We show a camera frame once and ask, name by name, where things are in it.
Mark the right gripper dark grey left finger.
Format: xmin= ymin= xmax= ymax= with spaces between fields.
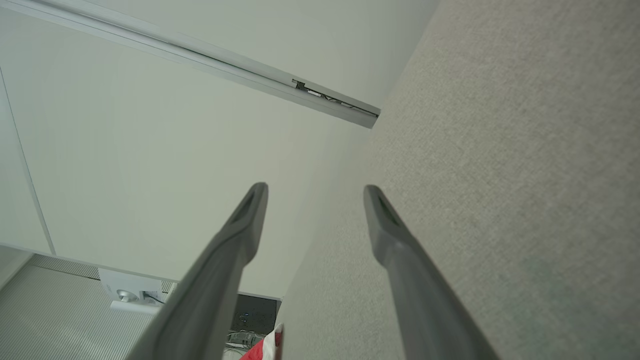
xmin=127 ymin=182 xmax=269 ymax=360

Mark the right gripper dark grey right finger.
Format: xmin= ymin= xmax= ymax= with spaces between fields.
xmin=363 ymin=184 xmax=501 ymax=360

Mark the red shirt with white sleeves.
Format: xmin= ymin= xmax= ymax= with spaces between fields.
xmin=240 ymin=322 xmax=285 ymax=360

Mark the white box with silver knob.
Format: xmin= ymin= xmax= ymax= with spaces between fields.
xmin=98 ymin=268 xmax=166 ymax=315

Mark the grey ribbed panel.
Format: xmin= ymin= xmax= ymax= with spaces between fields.
xmin=0 ymin=252 xmax=176 ymax=360

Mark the white wall rail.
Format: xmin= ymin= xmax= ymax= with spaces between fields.
xmin=0 ymin=0 xmax=381 ymax=130

